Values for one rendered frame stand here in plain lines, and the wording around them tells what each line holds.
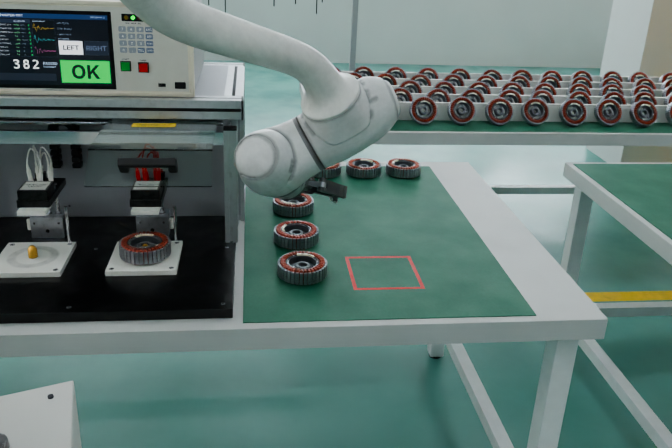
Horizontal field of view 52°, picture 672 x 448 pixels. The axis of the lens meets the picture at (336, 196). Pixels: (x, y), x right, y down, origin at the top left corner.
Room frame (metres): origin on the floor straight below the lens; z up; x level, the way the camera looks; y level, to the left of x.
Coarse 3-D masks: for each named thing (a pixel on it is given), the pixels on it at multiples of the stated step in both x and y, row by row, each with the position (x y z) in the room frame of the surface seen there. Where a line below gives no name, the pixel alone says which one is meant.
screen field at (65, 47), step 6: (60, 42) 1.49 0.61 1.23; (66, 42) 1.49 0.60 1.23; (72, 42) 1.49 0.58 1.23; (78, 42) 1.49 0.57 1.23; (84, 42) 1.50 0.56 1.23; (90, 42) 1.50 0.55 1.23; (96, 42) 1.50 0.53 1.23; (102, 42) 1.50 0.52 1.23; (60, 48) 1.49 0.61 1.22; (66, 48) 1.49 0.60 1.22; (72, 48) 1.49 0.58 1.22; (78, 48) 1.49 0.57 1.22; (84, 48) 1.50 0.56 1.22; (90, 48) 1.50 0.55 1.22; (96, 48) 1.50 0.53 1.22; (102, 48) 1.50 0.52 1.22; (66, 54) 1.49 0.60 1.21; (72, 54) 1.49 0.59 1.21; (78, 54) 1.49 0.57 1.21; (84, 54) 1.50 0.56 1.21; (90, 54) 1.50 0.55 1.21; (96, 54) 1.50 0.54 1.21; (102, 54) 1.50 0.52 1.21; (108, 54) 1.50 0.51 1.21
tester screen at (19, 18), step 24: (0, 24) 1.47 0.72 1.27; (24, 24) 1.48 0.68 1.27; (48, 24) 1.49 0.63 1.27; (72, 24) 1.49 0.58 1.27; (96, 24) 1.50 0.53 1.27; (0, 48) 1.47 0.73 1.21; (24, 48) 1.48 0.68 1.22; (48, 48) 1.49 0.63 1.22; (0, 72) 1.47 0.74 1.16; (24, 72) 1.48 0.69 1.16; (48, 72) 1.49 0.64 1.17
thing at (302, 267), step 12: (300, 252) 1.42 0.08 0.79; (312, 252) 1.43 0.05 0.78; (288, 264) 1.37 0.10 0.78; (300, 264) 1.39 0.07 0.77; (312, 264) 1.41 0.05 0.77; (324, 264) 1.37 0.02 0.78; (288, 276) 1.34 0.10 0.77; (300, 276) 1.33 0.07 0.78; (312, 276) 1.34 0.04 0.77; (324, 276) 1.36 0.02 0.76
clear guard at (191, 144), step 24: (120, 120) 1.48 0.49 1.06; (144, 120) 1.49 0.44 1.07; (168, 120) 1.50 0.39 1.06; (192, 120) 1.51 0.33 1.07; (216, 120) 1.52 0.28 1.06; (96, 144) 1.30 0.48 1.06; (120, 144) 1.31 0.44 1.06; (144, 144) 1.32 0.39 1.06; (168, 144) 1.33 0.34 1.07; (192, 144) 1.33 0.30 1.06; (96, 168) 1.25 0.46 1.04; (144, 168) 1.26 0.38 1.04; (192, 168) 1.27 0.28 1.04
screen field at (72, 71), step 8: (64, 64) 1.49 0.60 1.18; (72, 64) 1.49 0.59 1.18; (80, 64) 1.49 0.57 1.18; (88, 64) 1.50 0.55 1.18; (96, 64) 1.50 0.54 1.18; (104, 64) 1.50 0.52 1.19; (64, 72) 1.49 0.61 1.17; (72, 72) 1.49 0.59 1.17; (80, 72) 1.49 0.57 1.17; (88, 72) 1.50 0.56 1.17; (96, 72) 1.50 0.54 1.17; (104, 72) 1.50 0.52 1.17; (64, 80) 1.49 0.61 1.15; (72, 80) 1.49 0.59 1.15; (80, 80) 1.49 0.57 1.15; (88, 80) 1.50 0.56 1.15; (96, 80) 1.50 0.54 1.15; (104, 80) 1.50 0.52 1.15
